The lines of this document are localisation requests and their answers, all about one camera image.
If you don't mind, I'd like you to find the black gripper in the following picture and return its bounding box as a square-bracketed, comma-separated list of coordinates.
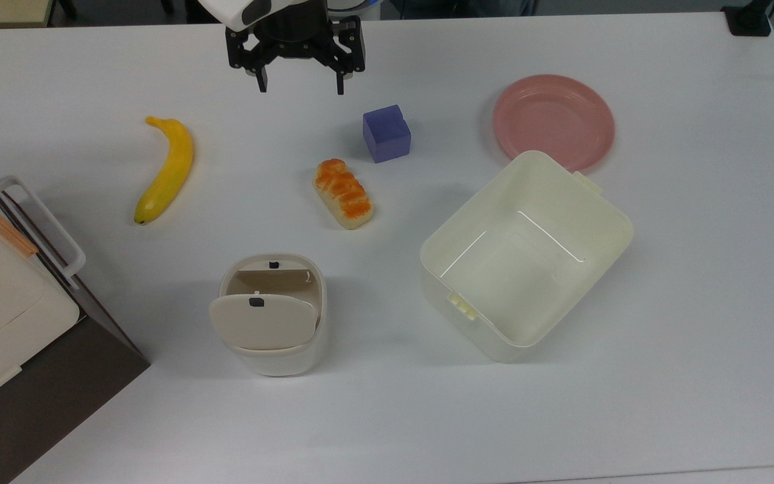
[225, 5, 366, 95]

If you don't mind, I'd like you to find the white lidded trash can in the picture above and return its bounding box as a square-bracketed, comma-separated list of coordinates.
[209, 253, 329, 377]

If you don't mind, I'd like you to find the purple cube block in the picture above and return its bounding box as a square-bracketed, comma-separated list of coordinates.
[362, 104, 412, 164]

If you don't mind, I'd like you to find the orange glazed bread loaf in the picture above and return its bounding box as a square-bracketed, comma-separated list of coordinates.
[312, 159, 374, 231]

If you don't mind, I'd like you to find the yellow banana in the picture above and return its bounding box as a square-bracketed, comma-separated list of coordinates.
[134, 116, 195, 226]

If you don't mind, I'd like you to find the pink plate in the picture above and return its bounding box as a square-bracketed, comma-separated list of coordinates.
[492, 74, 616, 173]

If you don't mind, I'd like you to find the tan wooden desk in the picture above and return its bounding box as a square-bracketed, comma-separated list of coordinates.
[0, 0, 56, 29]

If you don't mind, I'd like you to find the cream plastic storage bin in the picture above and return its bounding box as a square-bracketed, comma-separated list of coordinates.
[419, 150, 635, 364]

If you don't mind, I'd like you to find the white toaster oven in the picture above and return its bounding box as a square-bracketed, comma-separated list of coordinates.
[0, 147, 151, 484]

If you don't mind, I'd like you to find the black table clamp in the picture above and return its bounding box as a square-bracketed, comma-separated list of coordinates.
[722, 0, 774, 37]

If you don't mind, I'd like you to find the robot base with blue ring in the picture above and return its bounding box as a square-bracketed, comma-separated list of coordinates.
[327, 0, 382, 19]

